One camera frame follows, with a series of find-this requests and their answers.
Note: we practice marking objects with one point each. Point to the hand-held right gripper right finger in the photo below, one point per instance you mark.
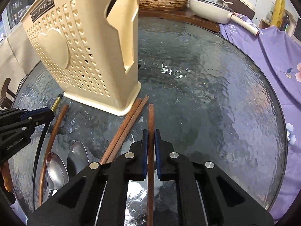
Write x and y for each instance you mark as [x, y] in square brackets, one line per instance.
[157, 146]

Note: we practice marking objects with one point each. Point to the person's left hand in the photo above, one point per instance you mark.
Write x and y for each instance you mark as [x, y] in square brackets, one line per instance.
[7, 177]

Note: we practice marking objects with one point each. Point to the window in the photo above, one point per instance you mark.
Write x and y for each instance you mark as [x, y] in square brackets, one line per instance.
[14, 9]

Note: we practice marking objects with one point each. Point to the white frying pan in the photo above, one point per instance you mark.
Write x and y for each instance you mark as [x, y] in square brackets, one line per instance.
[207, 11]

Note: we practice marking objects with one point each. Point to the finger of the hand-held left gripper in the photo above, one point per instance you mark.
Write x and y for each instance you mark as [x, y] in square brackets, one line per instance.
[35, 113]
[41, 120]

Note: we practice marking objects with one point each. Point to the woven brown basin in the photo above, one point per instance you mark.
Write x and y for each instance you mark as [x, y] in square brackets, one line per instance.
[162, 1]

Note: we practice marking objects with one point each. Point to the white brown rice cooker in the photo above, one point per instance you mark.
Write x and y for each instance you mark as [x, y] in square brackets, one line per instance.
[239, 7]

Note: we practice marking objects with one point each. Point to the purple floral cloth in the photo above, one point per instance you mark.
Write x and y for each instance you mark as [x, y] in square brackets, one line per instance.
[277, 56]

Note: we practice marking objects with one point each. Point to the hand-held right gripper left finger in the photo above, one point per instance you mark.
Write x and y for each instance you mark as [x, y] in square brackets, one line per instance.
[145, 141]

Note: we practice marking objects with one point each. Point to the yellow box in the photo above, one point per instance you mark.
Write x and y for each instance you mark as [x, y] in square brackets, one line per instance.
[279, 9]

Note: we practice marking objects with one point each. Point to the wooden chair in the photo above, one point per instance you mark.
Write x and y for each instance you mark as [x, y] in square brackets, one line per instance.
[6, 91]

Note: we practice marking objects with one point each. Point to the steel spoon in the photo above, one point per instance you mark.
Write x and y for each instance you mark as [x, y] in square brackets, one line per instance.
[56, 171]
[77, 155]

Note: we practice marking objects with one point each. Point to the brown wooden board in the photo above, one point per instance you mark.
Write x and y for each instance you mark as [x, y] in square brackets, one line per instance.
[188, 20]

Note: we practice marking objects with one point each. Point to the cream plastic utensil holder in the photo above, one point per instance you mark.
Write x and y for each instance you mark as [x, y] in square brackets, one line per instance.
[94, 51]

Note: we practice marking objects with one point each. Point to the brown wooden chopstick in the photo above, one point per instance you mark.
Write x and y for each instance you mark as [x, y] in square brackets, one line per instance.
[57, 127]
[131, 123]
[151, 122]
[125, 125]

